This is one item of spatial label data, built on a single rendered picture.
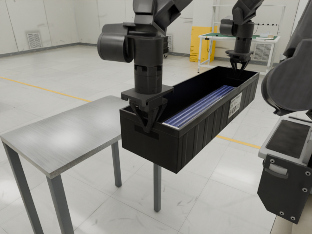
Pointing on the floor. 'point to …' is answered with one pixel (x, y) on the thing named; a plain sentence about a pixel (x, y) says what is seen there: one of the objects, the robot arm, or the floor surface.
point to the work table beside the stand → (68, 152)
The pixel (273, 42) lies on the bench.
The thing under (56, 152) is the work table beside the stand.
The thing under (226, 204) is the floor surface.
